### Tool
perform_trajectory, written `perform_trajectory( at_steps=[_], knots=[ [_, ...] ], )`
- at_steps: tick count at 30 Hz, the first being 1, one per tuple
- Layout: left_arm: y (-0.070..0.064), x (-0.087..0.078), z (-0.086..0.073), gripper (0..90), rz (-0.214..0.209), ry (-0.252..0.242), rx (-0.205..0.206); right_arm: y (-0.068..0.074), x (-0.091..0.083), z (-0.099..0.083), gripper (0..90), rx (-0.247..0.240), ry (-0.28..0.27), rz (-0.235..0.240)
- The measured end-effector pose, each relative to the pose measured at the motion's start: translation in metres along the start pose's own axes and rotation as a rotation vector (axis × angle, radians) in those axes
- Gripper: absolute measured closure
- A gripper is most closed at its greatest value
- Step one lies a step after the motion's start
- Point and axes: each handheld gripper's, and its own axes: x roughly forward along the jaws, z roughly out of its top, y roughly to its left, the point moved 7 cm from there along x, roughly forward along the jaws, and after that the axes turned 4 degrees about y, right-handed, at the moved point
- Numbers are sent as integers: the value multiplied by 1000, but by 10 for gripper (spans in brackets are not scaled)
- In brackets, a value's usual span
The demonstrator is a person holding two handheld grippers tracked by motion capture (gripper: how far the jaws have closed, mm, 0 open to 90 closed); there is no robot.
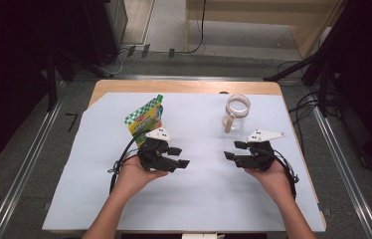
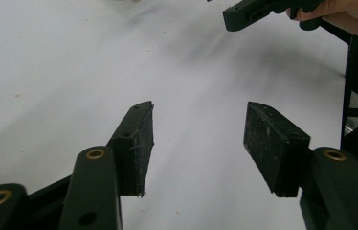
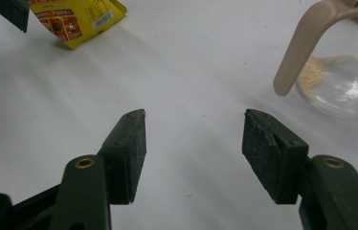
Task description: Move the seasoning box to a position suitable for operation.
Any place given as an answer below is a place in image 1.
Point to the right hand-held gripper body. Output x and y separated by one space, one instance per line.
260 156

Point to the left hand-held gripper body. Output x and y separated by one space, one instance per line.
152 151

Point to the green and yellow food pouch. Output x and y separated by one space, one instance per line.
144 116

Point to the person's right hand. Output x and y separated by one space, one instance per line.
275 182

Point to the person's left hand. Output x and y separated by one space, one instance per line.
134 181

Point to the black stand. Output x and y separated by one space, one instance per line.
323 66
52 83

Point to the light wooden shelf unit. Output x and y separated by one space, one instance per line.
250 13

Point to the dark cabinet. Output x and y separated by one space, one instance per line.
107 26

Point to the metal floor rail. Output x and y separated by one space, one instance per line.
343 166
187 77
25 169

